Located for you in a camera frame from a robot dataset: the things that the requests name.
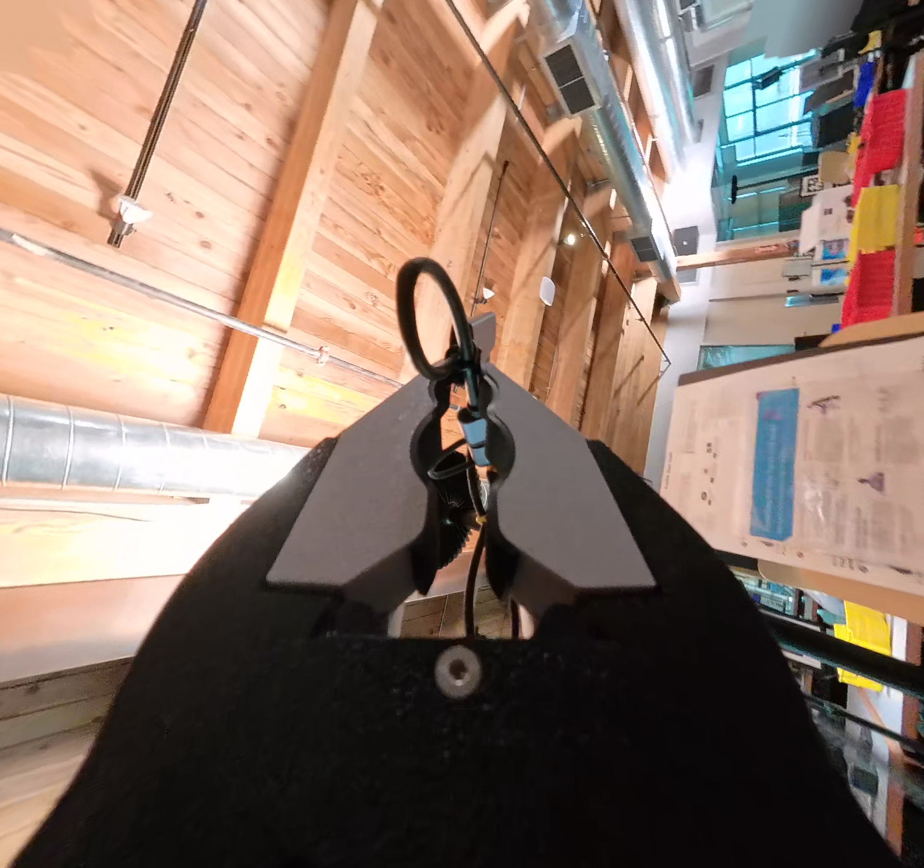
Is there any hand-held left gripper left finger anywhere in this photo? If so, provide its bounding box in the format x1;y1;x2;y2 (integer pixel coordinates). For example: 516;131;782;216
267;376;443;613

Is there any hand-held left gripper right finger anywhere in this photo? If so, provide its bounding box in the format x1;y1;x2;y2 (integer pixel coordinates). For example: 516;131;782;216
480;369;658;613

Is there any grey USB hub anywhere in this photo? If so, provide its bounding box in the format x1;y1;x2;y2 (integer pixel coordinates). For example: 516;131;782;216
396;256;517;483

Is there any document stand with instruction sheet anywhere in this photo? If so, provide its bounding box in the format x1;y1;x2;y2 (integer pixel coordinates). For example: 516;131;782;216
658;334;924;625

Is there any black stand pole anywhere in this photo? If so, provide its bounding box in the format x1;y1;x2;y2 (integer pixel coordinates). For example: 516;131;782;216
715;550;924;703

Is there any shelf of coloured bins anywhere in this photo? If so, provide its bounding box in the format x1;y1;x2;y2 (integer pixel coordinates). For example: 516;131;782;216
794;0;924;331

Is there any silver spiral duct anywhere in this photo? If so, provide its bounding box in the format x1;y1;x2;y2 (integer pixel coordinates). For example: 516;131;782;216
599;0;707;151
0;392;313;495

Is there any silver duct with vent grilles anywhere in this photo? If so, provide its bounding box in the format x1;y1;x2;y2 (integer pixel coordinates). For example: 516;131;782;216
509;0;683;281

